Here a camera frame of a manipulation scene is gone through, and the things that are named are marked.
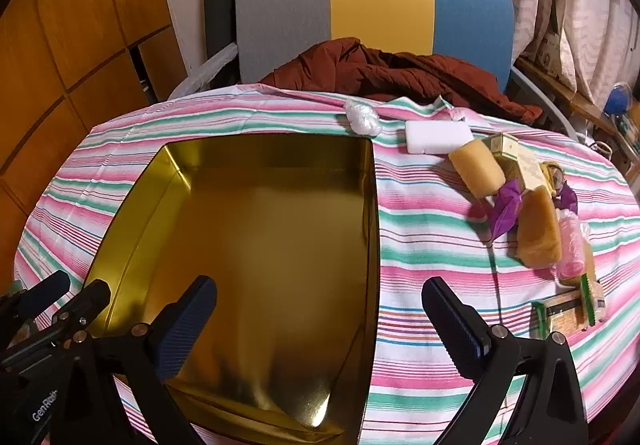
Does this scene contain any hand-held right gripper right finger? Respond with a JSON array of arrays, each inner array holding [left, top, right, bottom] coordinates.
[[421, 276, 590, 445]]

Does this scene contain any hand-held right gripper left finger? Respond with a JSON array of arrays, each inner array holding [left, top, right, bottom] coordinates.
[[65, 275, 218, 445]]

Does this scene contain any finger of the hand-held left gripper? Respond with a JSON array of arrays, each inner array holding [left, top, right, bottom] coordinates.
[[47, 279, 112, 343], [0, 270, 71, 322]]

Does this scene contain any gold metal tin box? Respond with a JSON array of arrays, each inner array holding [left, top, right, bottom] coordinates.
[[87, 134, 381, 443]]

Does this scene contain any purple snack packet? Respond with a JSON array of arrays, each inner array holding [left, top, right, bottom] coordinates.
[[487, 177, 526, 238], [555, 182, 578, 216]]

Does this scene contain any yellow sponge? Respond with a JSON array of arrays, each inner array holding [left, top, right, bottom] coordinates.
[[515, 187, 563, 268], [447, 140, 507, 200]]

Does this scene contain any pink plastic packet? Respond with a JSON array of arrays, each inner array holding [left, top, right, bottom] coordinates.
[[552, 212, 588, 283]]

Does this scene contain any large cream carton box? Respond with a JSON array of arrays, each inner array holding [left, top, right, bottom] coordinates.
[[510, 147, 550, 190]]

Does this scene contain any small plastic-wrapped white ball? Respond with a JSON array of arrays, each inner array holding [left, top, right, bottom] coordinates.
[[344, 100, 383, 136]]

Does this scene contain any pink green striped tablecloth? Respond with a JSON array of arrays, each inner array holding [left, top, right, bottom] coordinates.
[[12, 84, 640, 445]]

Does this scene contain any wooden wardrobe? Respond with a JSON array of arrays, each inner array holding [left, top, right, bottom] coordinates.
[[0, 0, 188, 296]]

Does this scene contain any brown padded jacket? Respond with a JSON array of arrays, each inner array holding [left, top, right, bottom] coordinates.
[[260, 37, 543, 126]]

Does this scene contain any wooden side desk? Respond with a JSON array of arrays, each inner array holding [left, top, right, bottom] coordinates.
[[517, 55, 640, 160]]

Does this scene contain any printed cardboard box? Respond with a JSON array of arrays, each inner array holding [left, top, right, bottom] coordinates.
[[537, 32, 566, 70]]

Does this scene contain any black rolled mat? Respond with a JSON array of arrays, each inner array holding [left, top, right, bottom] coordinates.
[[202, 0, 243, 88]]

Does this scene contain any grey yellow blue chair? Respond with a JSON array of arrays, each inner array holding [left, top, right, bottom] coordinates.
[[167, 0, 581, 140]]

